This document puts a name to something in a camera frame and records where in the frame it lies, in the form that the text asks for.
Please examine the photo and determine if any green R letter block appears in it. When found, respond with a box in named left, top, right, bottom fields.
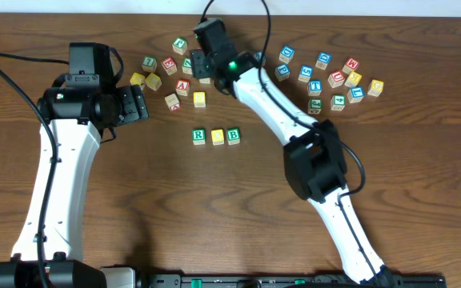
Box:
left=192, top=129, right=206, bottom=146

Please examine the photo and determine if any yellow O letter block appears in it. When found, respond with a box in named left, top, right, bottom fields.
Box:
left=210, top=129, right=225, bottom=146

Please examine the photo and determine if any green B letter block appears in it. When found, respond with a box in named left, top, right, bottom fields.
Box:
left=226, top=128, right=241, bottom=145

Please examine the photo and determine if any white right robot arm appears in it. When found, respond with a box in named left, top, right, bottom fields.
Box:
left=190, top=17, right=400, bottom=287

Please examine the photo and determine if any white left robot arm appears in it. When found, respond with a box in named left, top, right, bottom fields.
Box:
left=0, top=42, right=149, bottom=287

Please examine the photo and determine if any yellow O block upper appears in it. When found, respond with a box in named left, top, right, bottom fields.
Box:
left=199, top=78, right=211, bottom=84

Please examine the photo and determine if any green Z letter block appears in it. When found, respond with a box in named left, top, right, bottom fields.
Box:
left=182, top=58, right=193, bottom=74

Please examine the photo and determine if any yellow K letter block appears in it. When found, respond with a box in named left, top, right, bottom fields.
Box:
left=130, top=73, right=146, bottom=90

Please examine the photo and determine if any red A letter block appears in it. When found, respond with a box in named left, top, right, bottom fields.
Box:
left=175, top=79, right=190, bottom=96

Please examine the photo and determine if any green J letter block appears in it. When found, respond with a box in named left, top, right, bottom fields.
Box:
left=172, top=38, right=188, bottom=55

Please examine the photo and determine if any yellow C letter block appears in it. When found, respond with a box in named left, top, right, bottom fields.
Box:
left=146, top=73, right=162, bottom=91

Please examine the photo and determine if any yellow S letter block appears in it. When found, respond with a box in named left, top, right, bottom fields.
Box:
left=193, top=91, right=206, bottom=108

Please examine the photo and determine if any red E letter block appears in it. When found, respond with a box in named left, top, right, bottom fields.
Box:
left=161, top=57, right=177, bottom=75

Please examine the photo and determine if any green V letter block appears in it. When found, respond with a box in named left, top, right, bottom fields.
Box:
left=142, top=56, right=157, bottom=73

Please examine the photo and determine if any blue 2 number block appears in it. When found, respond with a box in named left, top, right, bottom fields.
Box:
left=254, top=51, right=266, bottom=66

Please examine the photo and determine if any blue P letter block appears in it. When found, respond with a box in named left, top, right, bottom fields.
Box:
left=275, top=64, right=291, bottom=82

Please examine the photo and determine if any blue D letter block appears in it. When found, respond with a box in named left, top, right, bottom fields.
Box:
left=279, top=46, right=295, bottom=64

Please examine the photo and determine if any blue 5 number block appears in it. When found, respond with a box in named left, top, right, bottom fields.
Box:
left=298, top=65, right=314, bottom=82

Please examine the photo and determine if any blue T letter block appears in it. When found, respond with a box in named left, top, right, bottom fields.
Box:
left=307, top=80, right=323, bottom=97

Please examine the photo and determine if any green J block right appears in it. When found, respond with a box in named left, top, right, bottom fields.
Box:
left=308, top=98, right=323, bottom=114

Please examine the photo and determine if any red U block right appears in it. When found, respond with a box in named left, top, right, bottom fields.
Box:
left=328, top=70, right=346, bottom=88

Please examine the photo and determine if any green 4 number block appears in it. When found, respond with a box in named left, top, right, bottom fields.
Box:
left=331, top=94, right=347, bottom=111

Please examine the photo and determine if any red M letter block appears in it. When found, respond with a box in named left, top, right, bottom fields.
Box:
left=342, top=58, right=359, bottom=74

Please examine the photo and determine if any yellow X letter block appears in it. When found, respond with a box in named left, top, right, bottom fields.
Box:
left=344, top=71, right=362, bottom=88

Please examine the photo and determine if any blue L block right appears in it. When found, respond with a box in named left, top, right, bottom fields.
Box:
left=347, top=86, right=365, bottom=103

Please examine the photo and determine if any yellow G letter block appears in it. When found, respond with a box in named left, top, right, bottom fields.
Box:
left=367, top=79, right=384, bottom=97

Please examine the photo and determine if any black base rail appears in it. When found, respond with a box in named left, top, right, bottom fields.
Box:
left=136, top=274, right=447, bottom=288

